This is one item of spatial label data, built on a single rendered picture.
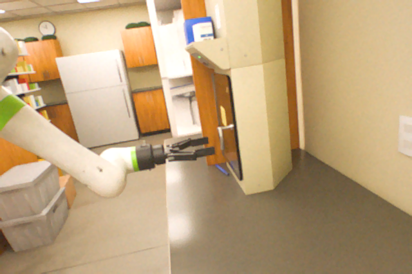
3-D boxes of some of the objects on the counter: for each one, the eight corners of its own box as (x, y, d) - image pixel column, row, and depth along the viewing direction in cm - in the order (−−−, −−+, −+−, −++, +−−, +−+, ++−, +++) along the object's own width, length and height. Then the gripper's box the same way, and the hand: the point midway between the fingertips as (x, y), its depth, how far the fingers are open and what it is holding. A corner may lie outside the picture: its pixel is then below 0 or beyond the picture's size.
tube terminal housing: (275, 155, 141) (262, -16, 120) (308, 182, 110) (297, -43, 89) (226, 165, 138) (203, -9, 117) (246, 195, 108) (218, -34, 86)
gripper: (150, 157, 91) (216, 144, 94) (152, 137, 115) (205, 127, 117) (155, 178, 93) (219, 165, 96) (156, 154, 117) (207, 145, 119)
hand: (208, 145), depth 106 cm, fingers open, 13 cm apart
